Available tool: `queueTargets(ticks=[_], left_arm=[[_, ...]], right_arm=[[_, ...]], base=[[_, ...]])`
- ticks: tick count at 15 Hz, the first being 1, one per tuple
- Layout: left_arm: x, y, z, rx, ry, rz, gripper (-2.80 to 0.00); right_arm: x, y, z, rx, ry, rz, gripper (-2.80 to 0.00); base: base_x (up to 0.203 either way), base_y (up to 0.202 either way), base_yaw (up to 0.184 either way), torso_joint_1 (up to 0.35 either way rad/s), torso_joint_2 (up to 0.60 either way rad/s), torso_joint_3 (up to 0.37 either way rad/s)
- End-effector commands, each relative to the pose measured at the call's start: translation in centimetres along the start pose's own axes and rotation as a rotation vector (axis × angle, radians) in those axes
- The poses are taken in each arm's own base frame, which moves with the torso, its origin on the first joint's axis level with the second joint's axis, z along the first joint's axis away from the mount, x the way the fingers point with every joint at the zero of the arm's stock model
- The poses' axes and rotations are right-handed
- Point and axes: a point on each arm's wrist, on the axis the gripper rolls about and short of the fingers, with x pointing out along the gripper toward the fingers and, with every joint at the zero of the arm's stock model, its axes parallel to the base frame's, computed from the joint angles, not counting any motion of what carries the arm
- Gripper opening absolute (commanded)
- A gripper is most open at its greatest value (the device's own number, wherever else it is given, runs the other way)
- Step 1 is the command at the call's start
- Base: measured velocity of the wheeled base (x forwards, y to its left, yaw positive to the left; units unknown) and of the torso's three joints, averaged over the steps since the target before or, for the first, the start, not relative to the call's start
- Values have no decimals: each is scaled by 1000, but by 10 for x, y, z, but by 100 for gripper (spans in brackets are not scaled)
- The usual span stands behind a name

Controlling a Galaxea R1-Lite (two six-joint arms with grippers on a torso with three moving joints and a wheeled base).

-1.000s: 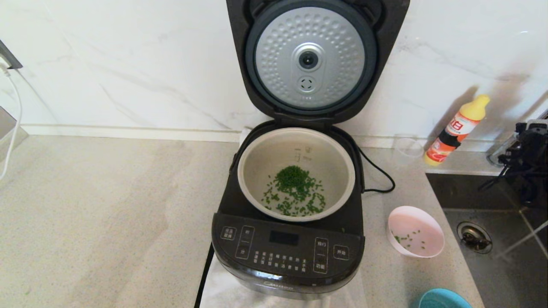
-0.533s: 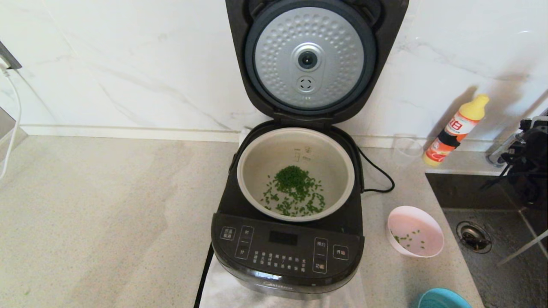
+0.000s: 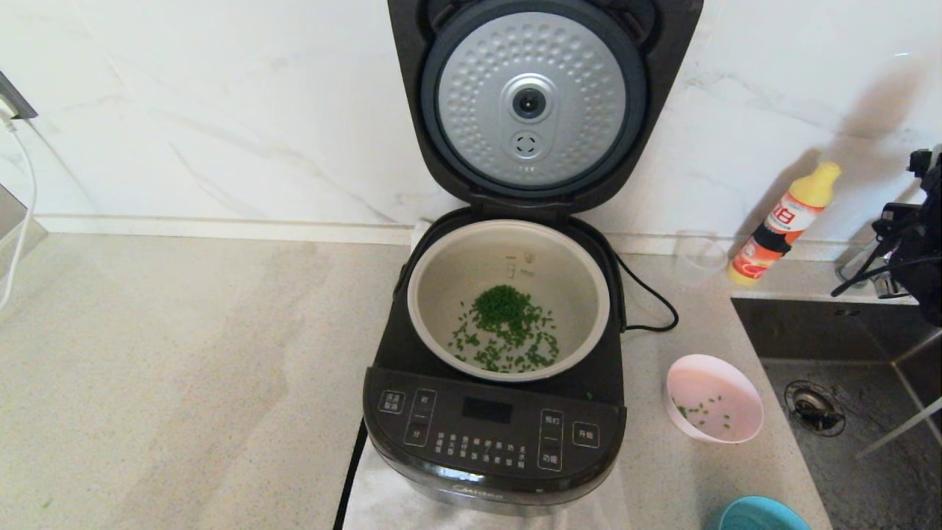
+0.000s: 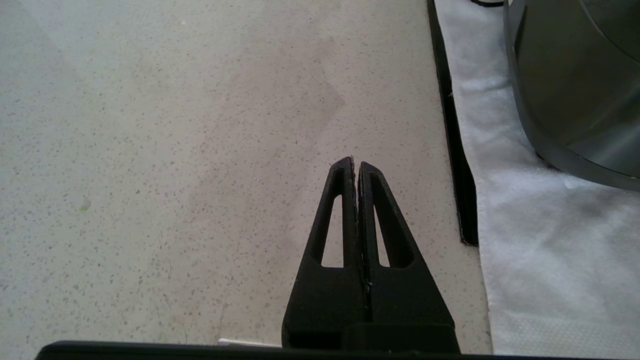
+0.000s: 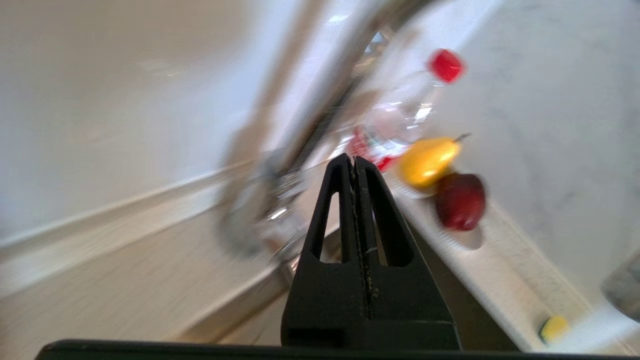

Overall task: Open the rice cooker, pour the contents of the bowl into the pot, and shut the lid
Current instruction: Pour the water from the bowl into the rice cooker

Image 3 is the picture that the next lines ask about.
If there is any dark grey rice cooker lid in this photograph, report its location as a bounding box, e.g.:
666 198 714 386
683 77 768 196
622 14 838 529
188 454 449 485
389 0 704 214

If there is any pink bowl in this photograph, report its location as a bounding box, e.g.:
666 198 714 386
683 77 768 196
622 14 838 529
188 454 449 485
665 354 765 445

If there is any blue bowl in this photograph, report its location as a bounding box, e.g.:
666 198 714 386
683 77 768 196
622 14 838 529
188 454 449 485
708 495 812 530

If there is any beige inner pot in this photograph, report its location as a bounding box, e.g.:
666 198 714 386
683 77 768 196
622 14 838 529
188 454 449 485
407 219 612 381

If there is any dark grey rice cooker body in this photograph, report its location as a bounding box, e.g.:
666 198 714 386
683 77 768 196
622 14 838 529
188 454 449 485
363 210 628 515

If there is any clear plastic cup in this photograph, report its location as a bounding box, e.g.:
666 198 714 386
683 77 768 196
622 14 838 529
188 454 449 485
673 232 729 286

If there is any white cloth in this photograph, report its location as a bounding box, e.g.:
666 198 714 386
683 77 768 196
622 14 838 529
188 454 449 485
342 219 634 530

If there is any yellow orange detergent bottle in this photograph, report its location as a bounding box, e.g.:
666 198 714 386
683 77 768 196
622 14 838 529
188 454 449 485
726 162 841 286

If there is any metal sink drain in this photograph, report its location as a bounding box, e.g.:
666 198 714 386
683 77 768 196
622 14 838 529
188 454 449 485
784 380 846 437

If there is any chrome faucet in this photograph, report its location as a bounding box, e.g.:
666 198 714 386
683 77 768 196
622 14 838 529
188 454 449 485
837 239 899 297

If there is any grey flat panel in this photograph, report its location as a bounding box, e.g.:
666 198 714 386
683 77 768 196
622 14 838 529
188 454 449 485
0 183 51 284

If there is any stainless steel sink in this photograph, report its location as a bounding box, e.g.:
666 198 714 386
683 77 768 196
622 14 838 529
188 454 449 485
730 297 942 530

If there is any black power cord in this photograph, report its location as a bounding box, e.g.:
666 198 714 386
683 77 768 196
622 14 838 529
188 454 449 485
611 250 679 331

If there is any white wall cable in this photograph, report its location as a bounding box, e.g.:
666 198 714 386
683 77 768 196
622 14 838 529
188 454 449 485
0 110 39 310

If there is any dark wall socket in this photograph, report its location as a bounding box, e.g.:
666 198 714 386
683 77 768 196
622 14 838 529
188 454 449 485
0 68 41 122

